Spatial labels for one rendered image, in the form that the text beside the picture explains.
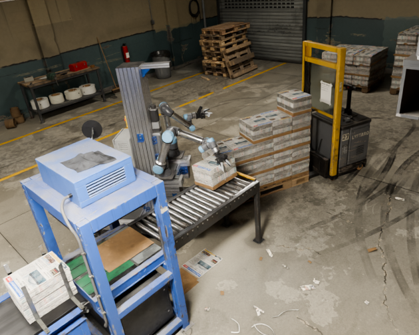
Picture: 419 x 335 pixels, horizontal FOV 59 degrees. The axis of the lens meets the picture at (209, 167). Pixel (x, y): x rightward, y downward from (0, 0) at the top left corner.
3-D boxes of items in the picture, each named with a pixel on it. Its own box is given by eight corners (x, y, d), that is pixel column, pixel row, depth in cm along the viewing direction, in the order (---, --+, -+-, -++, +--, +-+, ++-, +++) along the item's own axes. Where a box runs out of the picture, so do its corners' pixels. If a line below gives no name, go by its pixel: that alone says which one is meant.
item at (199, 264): (205, 248, 431) (205, 247, 431) (223, 258, 413) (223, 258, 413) (181, 266, 409) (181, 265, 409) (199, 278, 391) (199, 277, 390)
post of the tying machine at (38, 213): (80, 311, 368) (29, 177, 294) (85, 316, 362) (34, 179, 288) (72, 317, 362) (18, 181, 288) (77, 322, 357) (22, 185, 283)
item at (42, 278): (60, 274, 301) (51, 250, 288) (78, 292, 281) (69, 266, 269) (13, 304, 278) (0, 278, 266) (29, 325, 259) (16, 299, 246)
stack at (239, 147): (206, 198, 523) (200, 145, 483) (277, 175, 559) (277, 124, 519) (218, 212, 491) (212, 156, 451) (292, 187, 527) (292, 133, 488)
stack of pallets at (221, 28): (228, 64, 1198) (225, 21, 1136) (253, 66, 1141) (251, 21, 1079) (201, 75, 1113) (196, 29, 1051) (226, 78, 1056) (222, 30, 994)
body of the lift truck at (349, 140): (308, 159, 593) (309, 112, 555) (335, 151, 610) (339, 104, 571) (338, 178, 536) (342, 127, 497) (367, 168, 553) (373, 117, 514)
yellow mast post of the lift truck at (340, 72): (327, 173, 532) (335, 48, 448) (332, 171, 534) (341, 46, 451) (331, 176, 524) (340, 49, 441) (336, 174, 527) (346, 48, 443)
